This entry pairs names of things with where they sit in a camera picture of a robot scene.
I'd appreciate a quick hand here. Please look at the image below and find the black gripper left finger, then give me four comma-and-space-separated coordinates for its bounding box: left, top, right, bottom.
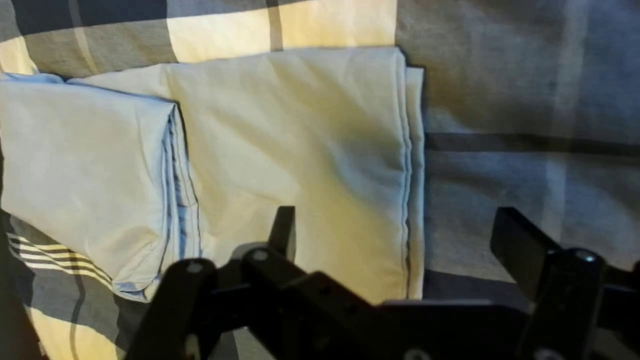
126, 205, 298, 360

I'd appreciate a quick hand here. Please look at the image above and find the grey t-shirt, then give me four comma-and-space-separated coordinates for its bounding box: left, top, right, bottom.
0, 46, 427, 306

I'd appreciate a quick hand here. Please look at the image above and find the blue yellow plaid comforter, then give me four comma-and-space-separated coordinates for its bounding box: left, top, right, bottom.
0, 0, 640, 360

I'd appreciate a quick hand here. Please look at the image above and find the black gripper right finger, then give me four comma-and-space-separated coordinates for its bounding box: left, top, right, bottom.
488, 207, 640, 360

